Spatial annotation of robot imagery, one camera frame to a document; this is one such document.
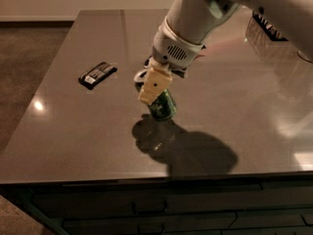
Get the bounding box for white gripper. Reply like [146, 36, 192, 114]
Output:
[137, 18, 206, 105]

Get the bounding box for green soda can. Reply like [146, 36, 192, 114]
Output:
[134, 69, 176, 121]

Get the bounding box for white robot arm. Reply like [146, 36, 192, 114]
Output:
[139, 0, 313, 105]

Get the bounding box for blue white chip bag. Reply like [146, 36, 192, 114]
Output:
[144, 56, 153, 69]

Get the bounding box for black snack bar wrapper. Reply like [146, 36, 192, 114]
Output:
[78, 62, 117, 90]

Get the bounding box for dark cabinet drawers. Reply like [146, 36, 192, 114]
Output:
[1, 178, 313, 235]

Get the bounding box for black wire basket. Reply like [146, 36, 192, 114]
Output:
[252, 11, 287, 41]

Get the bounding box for upper drawer handle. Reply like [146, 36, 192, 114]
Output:
[131, 200, 168, 215]

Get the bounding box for drawer handle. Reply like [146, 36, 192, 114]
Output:
[131, 200, 168, 215]
[137, 224, 164, 235]

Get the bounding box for lower drawer handle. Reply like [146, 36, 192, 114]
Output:
[137, 224, 164, 235]

